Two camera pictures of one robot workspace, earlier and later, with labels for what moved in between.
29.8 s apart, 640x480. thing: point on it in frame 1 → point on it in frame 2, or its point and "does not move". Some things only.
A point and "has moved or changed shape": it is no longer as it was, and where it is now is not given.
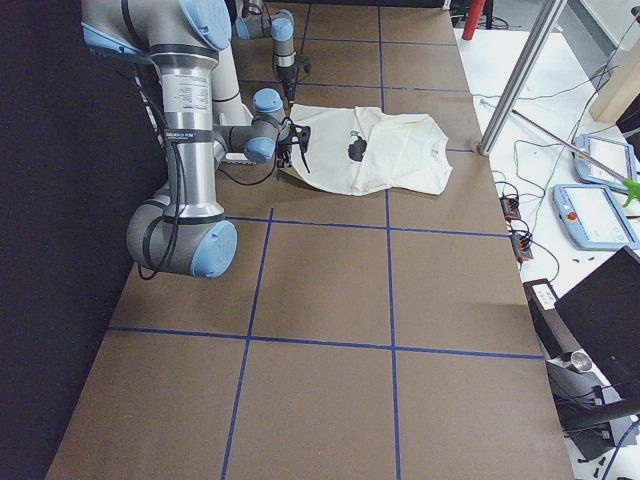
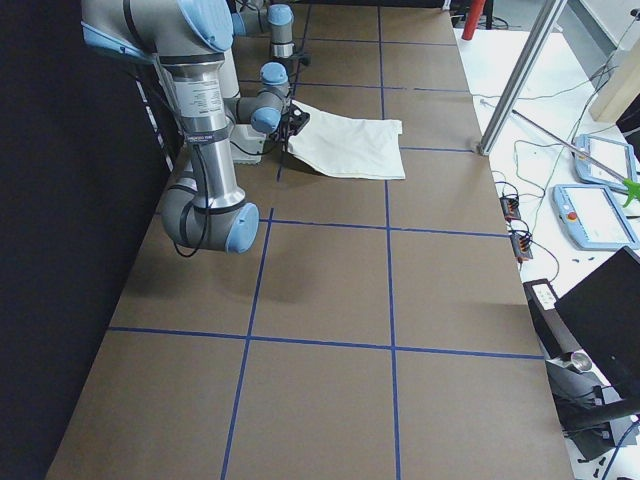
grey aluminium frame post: (521, 73) does not move
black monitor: (603, 313) does not move
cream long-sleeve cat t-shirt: (358, 150) has moved or changed shape
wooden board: (620, 87) does not move
